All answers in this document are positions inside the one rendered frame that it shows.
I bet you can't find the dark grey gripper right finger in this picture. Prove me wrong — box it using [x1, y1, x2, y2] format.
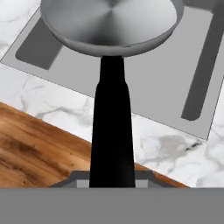
[134, 170, 176, 189]

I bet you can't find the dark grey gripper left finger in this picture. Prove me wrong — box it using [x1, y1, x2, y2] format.
[49, 170, 91, 189]

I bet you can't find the silver pan with black handle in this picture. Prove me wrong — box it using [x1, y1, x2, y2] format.
[39, 0, 185, 188]

